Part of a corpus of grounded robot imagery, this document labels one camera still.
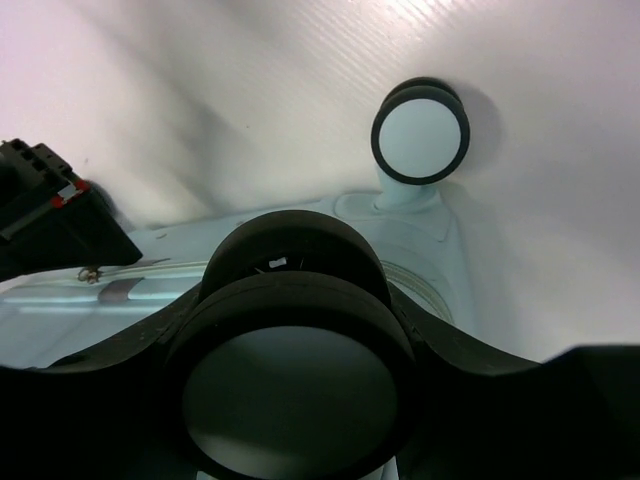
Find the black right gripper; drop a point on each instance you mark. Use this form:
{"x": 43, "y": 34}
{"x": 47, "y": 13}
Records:
{"x": 52, "y": 219}

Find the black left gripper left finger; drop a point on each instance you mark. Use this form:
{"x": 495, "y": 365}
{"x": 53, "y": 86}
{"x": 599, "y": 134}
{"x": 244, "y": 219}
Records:
{"x": 98, "y": 413}

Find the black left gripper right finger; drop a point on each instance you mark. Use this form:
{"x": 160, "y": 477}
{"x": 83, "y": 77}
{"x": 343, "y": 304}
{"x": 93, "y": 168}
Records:
{"x": 488, "y": 414}

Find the light blue suitcase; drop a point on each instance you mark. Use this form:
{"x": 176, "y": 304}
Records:
{"x": 416, "y": 240}

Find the silver suitcase zipper pull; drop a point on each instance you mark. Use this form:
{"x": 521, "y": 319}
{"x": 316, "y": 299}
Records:
{"x": 118, "y": 282}

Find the front left suitcase wheel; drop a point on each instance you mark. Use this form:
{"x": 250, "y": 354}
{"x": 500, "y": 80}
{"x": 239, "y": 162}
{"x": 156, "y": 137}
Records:
{"x": 292, "y": 364}

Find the suitcase wheel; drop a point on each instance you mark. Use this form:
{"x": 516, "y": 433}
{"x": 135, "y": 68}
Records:
{"x": 421, "y": 132}
{"x": 292, "y": 364}

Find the rear left suitcase wheel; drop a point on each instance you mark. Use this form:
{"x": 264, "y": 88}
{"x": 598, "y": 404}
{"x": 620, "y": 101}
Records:
{"x": 421, "y": 132}

